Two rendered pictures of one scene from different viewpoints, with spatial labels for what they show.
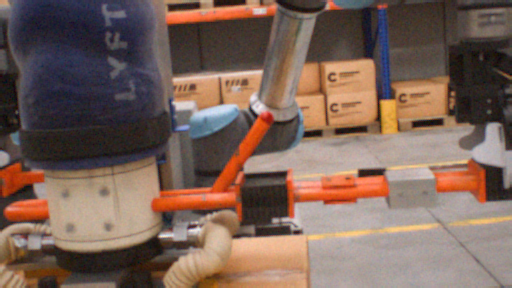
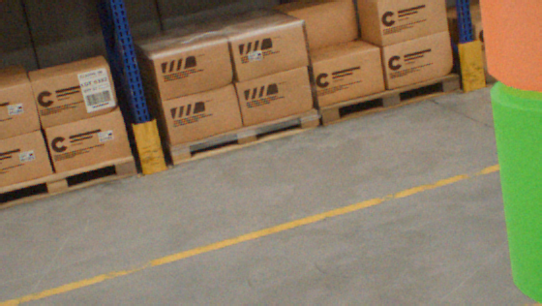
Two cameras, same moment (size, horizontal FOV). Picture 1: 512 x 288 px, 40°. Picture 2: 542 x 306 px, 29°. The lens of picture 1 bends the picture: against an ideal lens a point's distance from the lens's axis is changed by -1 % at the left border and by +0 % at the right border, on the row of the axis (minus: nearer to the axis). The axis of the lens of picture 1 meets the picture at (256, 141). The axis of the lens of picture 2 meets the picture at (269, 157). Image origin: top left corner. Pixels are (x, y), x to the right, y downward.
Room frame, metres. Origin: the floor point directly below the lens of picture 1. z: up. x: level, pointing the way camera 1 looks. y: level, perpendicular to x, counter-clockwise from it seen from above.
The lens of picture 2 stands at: (0.51, 2.01, 2.28)
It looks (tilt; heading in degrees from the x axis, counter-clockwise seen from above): 17 degrees down; 347
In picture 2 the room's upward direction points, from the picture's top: 11 degrees counter-clockwise
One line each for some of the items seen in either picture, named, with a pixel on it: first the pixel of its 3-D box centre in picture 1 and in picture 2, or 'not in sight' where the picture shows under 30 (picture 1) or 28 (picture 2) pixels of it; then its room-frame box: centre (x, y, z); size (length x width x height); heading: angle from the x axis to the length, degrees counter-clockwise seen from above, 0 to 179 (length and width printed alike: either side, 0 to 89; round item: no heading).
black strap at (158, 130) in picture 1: (96, 131); not in sight; (1.06, 0.24, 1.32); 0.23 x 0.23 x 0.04
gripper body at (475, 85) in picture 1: (481, 81); not in sight; (1.01, -0.33, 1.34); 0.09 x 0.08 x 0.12; 85
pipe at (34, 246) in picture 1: (110, 245); not in sight; (1.05, 0.24, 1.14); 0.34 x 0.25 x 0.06; 85
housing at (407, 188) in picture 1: (409, 188); not in sight; (1.02, -0.22, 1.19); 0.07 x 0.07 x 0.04; 85
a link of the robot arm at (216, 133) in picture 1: (218, 136); not in sight; (1.60, 0.09, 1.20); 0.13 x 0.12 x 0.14; 116
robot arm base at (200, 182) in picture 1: (220, 185); not in sight; (1.60, 0.09, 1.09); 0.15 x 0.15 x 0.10
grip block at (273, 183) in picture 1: (266, 194); not in sight; (1.03, -0.01, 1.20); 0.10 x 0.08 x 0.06; 175
